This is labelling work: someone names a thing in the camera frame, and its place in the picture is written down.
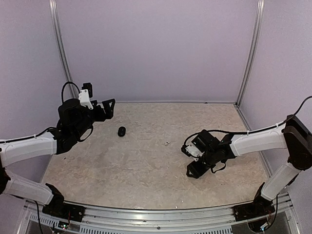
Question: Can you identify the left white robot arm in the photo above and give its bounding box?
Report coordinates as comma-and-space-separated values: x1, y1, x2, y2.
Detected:
0, 98, 116, 217

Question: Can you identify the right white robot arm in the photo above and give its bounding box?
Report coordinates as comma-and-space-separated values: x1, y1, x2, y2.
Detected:
181, 115, 312, 216

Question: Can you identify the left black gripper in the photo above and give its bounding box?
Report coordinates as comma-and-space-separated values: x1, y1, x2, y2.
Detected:
73, 98, 115, 138

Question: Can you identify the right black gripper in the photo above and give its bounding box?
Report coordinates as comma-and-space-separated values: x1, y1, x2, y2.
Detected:
187, 150, 218, 179

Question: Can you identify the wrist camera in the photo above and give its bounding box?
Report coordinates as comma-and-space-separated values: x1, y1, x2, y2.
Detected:
78, 82, 93, 110
181, 139, 203, 161

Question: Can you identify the black earbud charging case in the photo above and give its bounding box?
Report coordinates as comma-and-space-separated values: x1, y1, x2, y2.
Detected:
117, 126, 126, 137

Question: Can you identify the front aluminium rail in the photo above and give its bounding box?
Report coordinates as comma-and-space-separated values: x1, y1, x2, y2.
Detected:
23, 192, 295, 234

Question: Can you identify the right aluminium frame post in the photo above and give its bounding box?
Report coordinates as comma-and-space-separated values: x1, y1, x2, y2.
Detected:
235, 0, 265, 109

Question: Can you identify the left camera cable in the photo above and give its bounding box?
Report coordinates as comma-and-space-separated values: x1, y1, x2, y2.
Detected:
60, 81, 81, 103

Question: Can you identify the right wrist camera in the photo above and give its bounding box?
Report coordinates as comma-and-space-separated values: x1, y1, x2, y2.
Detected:
181, 139, 203, 161

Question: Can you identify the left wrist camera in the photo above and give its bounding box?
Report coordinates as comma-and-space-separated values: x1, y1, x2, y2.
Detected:
78, 82, 93, 110

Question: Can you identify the camera cable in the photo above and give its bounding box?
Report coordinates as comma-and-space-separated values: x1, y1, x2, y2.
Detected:
183, 129, 234, 147
60, 81, 81, 103

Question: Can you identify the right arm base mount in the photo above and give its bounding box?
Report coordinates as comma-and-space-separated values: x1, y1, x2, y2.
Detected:
233, 202, 275, 221

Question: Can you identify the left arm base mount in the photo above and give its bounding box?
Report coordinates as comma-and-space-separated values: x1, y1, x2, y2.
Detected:
42, 200, 85, 222

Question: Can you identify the right camera cable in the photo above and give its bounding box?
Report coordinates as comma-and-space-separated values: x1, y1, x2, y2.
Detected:
183, 129, 234, 147

